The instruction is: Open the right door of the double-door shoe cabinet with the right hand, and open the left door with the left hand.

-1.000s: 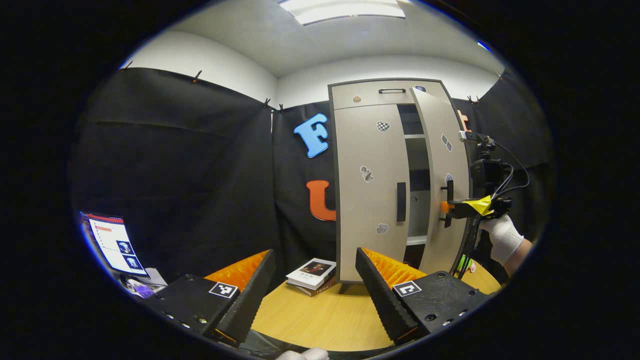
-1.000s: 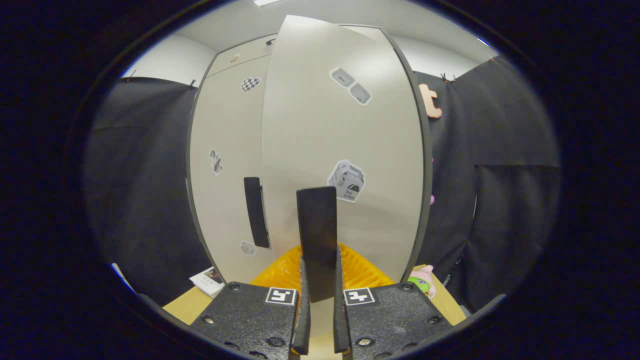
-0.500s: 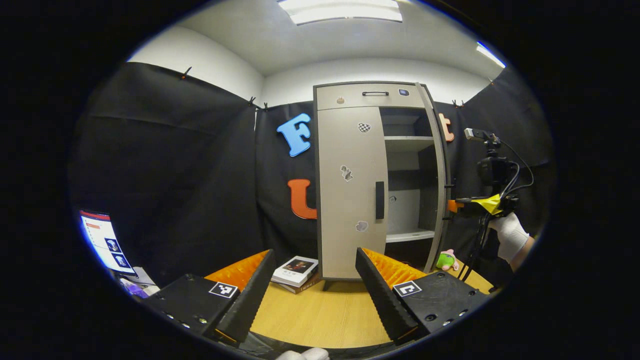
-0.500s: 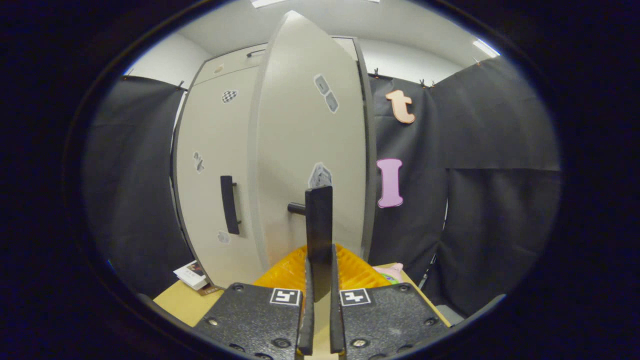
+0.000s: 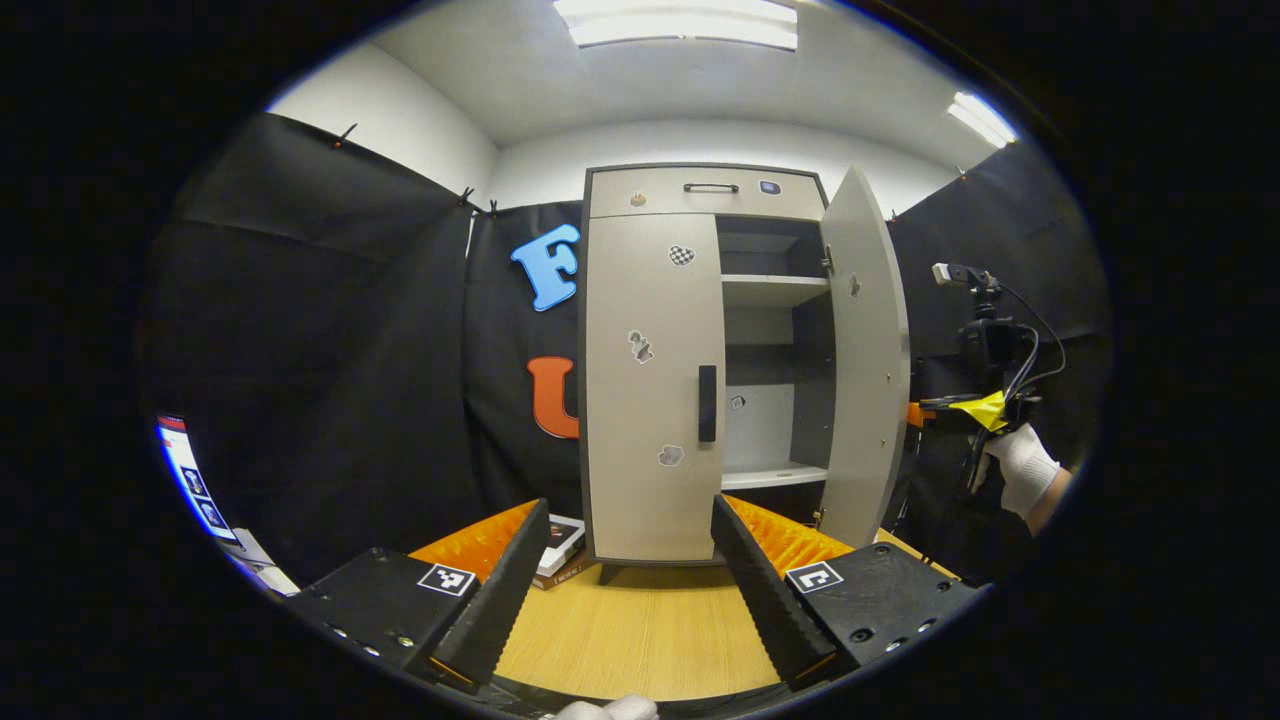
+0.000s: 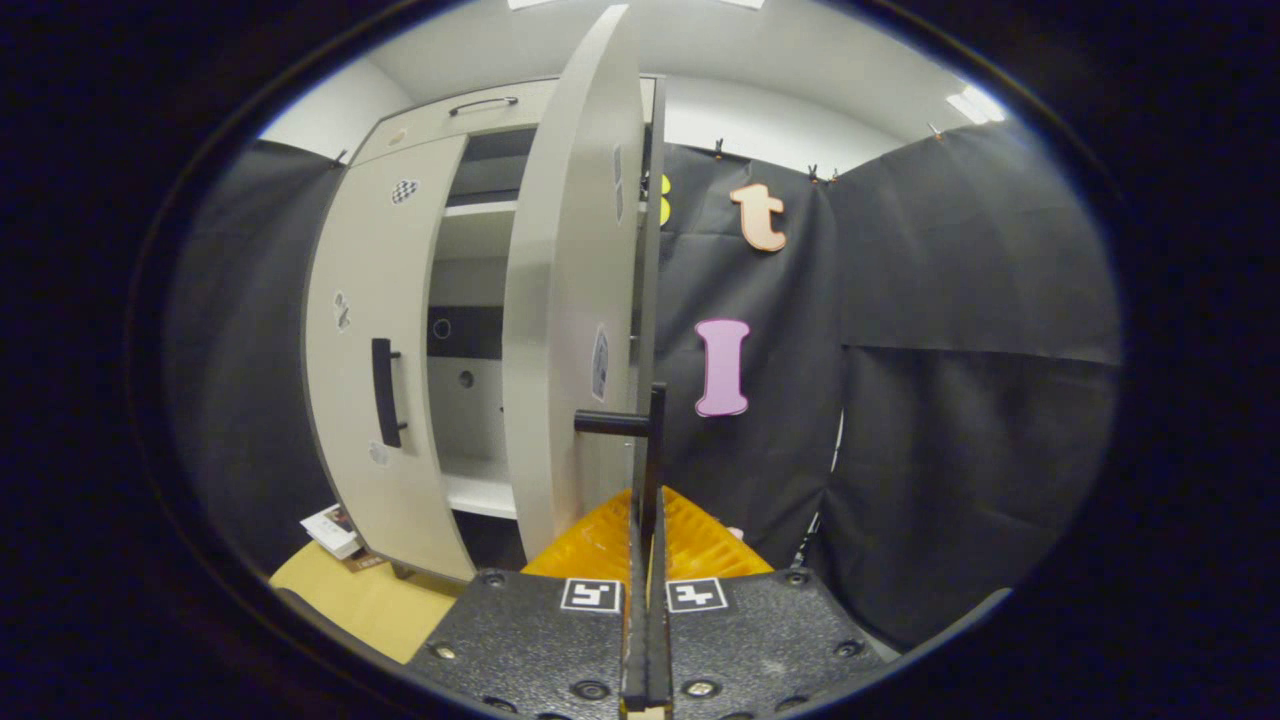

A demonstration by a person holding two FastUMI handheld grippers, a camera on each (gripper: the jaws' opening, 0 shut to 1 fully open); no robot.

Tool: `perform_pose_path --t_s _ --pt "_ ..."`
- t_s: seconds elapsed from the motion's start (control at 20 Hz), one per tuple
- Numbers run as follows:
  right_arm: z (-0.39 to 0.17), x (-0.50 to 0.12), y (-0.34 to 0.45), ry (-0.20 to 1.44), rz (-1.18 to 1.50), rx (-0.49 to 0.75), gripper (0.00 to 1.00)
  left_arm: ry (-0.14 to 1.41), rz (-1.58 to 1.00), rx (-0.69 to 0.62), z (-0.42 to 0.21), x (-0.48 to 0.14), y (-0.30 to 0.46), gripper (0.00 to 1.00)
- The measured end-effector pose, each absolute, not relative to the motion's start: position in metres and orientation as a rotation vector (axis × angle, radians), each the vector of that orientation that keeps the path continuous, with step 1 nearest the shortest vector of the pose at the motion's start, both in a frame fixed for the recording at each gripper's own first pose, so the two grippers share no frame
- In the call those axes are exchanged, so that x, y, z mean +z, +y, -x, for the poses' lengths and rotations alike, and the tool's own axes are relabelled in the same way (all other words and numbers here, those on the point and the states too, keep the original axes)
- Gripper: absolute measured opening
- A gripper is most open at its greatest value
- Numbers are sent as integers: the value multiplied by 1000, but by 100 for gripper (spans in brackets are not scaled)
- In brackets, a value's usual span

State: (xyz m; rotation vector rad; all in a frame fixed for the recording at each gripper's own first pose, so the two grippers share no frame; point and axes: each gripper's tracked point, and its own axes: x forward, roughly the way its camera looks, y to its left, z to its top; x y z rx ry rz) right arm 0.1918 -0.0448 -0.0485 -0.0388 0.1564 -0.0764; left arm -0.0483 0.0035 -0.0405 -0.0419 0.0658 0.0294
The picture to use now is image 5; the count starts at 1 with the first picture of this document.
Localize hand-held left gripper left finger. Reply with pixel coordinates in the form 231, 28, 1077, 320
290, 498, 553, 696

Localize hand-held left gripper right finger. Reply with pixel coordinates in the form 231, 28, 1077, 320
710, 494, 991, 693

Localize grey cabinet door cube stickers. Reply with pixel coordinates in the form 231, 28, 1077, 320
818, 165, 913, 549

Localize grey cabinet door checkered sticker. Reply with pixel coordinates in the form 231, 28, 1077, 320
585, 213, 726, 563

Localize grey double-door shoe cabinet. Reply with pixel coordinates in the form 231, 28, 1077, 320
578, 163, 913, 586

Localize grey cabinet drawer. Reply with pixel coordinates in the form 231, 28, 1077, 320
590, 167, 827, 222

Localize white cover book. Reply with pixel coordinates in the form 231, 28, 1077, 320
535, 515, 587, 579

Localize small ceiling light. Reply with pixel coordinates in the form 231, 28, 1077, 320
947, 92, 1018, 149

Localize black backdrop cloth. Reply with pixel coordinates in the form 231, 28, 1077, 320
140, 112, 1111, 591

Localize printed standing banner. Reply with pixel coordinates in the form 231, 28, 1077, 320
157, 415, 241, 546

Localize long ceiling light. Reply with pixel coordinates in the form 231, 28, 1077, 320
553, 0, 799, 51

